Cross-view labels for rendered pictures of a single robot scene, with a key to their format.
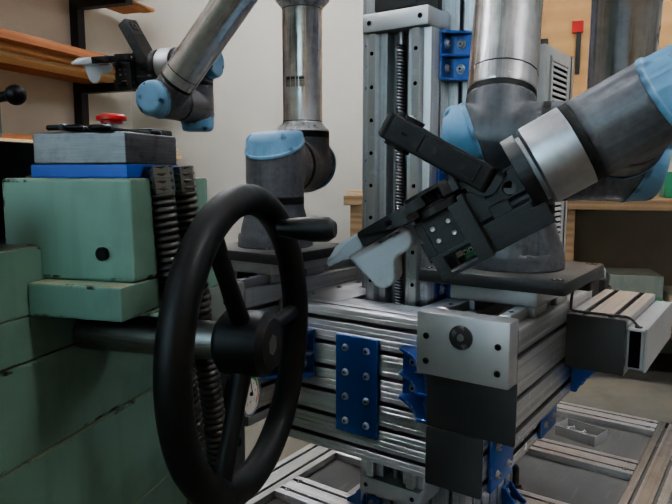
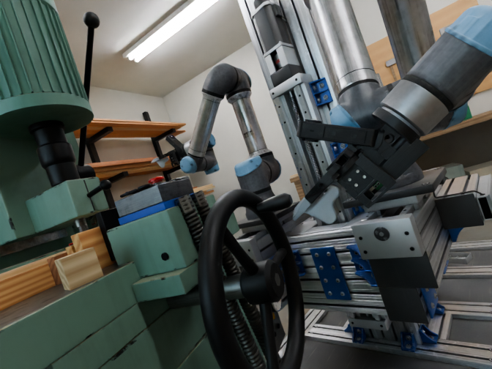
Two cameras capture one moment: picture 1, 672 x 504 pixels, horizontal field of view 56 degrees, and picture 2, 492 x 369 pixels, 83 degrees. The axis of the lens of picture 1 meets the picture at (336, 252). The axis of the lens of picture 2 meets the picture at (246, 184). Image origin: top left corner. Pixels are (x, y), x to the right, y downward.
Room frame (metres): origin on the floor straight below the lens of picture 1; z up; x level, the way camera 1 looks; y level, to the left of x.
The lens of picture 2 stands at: (0.15, 0.00, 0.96)
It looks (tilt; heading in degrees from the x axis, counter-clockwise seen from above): 0 degrees down; 8
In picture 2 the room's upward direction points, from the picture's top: 19 degrees counter-clockwise
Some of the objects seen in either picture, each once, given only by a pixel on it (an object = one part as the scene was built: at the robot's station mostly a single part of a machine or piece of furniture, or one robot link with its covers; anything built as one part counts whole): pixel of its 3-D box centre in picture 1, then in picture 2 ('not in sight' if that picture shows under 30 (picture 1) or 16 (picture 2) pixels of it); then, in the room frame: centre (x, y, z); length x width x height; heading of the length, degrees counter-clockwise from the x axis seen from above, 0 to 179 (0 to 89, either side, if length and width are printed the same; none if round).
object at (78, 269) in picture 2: not in sight; (79, 268); (0.51, 0.31, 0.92); 0.04 x 0.04 x 0.04; 54
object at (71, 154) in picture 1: (116, 149); (161, 195); (0.62, 0.21, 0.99); 0.13 x 0.11 x 0.06; 164
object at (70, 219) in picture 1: (114, 223); (171, 234); (0.62, 0.22, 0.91); 0.15 x 0.14 x 0.09; 164
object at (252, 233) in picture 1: (275, 220); (261, 201); (1.27, 0.12, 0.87); 0.15 x 0.15 x 0.10
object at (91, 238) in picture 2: not in sight; (131, 234); (0.68, 0.33, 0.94); 0.22 x 0.02 x 0.07; 164
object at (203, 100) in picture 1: (193, 106); (207, 162); (1.48, 0.33, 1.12); 0.11 x 0.08 x 0.11; 159
